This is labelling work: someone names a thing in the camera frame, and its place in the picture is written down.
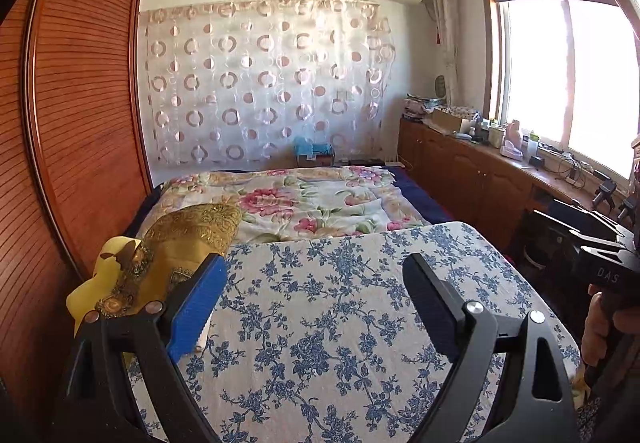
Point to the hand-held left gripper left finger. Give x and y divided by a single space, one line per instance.
197 308

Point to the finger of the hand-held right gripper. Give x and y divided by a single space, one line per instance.
585 225

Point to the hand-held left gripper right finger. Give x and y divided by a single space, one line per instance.
432 303

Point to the gold paisley patterned shirt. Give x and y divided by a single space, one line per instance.
195 233

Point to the person's right hand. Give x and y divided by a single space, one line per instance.
597 333

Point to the small black stand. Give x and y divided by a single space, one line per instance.
627 209
605 195

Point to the dark chair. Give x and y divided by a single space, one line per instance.
542 238

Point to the small black device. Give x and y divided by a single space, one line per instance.
537 162

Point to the green-capped bottle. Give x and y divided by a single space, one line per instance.
531 145

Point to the white blue-flowered bed sheet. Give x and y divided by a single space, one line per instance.
325 323

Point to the yellow plush toy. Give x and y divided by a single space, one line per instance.
82 298

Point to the white jar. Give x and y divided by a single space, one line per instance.
495 137

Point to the low wooden cabinet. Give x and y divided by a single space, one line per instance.
465 173

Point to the pink floral quilt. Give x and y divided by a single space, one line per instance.
300 203

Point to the person's dotted dark clothing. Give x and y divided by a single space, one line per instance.
587 418

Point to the wooden framed window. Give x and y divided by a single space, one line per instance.
560 73

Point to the open cardboard box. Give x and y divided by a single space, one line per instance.
446 120

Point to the small cardboard box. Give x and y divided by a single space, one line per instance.
317 161

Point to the teal cloth on box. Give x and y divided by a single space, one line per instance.
312 146

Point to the pile of papers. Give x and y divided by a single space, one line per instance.
417 105

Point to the brown hand fan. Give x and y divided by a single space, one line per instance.
441 89

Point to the wooden slatted wardrobe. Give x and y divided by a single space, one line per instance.
75 123

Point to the sheer circle-patterned curtain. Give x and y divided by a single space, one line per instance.
265 83

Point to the beige window curtain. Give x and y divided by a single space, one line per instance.
445 33

